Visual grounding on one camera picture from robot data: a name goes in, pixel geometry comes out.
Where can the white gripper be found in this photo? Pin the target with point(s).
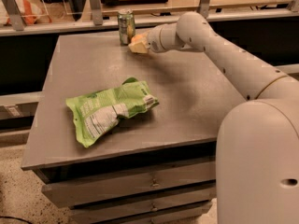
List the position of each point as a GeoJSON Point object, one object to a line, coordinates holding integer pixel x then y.
{"type": "Point", "coordinates": [154, 41]}

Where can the orange fruit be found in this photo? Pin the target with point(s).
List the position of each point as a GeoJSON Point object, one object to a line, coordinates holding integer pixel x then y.
{"type": "Point", "coordinates": [136, 38]}

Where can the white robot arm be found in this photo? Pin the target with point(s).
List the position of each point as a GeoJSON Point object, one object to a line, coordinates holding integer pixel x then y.
{"type": "Point", "coordinates": [257, 152]}

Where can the green soda can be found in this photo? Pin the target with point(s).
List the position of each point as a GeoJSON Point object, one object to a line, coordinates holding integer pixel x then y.
{"type": "Point", "coordinates": [126, 23]}

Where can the green chip bag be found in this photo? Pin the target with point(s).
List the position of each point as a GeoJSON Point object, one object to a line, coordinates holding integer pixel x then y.
{"type": "Point", "coordinates": [96, 113]}

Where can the orange white bag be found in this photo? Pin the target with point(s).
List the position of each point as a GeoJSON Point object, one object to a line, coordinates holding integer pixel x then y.
{"type": "Point", "coordinates": [32, 11]}

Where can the grey drawer cabinet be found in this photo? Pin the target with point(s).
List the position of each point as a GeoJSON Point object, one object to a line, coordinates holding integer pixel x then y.
{"type": "Point", "coordinates": [174, 142]}

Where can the top drawer knob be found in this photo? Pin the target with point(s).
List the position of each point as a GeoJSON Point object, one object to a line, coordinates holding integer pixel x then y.
{"type": "Point", "coordinates": [155, 184]}

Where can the drawer knob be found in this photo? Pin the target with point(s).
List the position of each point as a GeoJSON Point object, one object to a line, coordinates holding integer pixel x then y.
{"type": "Point", "coordinates": [155, 184]}
{"type": "Point", "coordinates": [154, 208]}

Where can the metal shelf rail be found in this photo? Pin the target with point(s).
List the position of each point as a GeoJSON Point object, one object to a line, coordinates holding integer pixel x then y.
{"type": "Point", "coordinates": [97, 16]}

